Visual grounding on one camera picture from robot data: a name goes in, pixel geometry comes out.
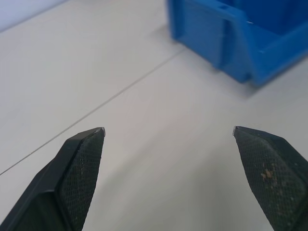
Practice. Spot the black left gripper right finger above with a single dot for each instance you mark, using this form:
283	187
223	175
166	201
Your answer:
276	178

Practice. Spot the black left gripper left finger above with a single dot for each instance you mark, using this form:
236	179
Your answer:
55	190

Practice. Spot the blue plastic storage bin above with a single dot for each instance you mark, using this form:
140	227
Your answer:
240	41

